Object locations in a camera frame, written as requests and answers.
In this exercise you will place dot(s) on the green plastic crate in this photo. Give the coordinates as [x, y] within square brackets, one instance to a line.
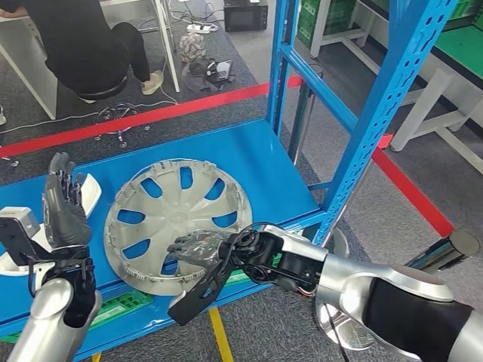
[124, 302]
[241, 277]

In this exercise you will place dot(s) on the chrome stanchion post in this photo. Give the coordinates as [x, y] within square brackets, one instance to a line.
[453, 247]

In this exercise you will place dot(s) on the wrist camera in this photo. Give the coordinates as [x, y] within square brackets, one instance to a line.
[15, 235]
[189, 305]

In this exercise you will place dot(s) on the stacked green crates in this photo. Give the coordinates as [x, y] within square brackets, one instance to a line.
[307, 25]

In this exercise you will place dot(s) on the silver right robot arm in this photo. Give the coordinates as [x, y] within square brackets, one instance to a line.
[358, 290]

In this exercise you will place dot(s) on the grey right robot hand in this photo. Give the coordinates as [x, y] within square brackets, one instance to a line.
[200, 250]

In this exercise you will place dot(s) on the black microwave oven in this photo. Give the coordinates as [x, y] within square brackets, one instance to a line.
[245, 16]

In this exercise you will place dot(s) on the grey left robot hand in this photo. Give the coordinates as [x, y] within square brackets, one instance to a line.
[66, 220]

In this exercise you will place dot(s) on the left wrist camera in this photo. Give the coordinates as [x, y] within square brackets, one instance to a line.
[15, 235]

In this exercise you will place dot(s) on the seated person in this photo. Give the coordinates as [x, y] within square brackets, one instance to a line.
[79, 50]

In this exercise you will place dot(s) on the black tablet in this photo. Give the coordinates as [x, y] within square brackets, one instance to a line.
[223, 71]

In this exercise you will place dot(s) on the white power strip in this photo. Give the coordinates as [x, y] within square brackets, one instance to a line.
[201, 28]

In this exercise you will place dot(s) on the dark stanchion post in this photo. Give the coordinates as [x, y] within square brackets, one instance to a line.
[300, 120]

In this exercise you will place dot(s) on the yellow floor tape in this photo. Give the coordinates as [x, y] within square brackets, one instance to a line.
[220, 335]

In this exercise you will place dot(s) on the silver wheel hubcap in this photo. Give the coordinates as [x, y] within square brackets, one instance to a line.
[170, 220]

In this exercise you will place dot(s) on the chrome chair base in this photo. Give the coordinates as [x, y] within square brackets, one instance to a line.
[14, 163]
[122, 144]

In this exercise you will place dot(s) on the crumpled patterned bag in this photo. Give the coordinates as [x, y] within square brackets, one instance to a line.
[192, 47]

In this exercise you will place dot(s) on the chrome stanchion with red head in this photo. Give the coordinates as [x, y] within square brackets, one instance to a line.
[341, 245]

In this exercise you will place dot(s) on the dark bag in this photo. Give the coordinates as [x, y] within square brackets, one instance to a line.
[196, 70]

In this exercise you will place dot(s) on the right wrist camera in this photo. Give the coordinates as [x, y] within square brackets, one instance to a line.
[189, 305]

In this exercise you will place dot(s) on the green crates on workbench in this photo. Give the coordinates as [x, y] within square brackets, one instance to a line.
[463, 10]

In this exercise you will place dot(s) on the white plastic cover part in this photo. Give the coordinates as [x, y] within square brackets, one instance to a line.
[92, 192]

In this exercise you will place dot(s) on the blue metal shelf rack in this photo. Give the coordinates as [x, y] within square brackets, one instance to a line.
[264, 175]

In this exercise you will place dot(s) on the black round stool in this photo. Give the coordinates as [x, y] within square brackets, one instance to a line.
[106, 92]

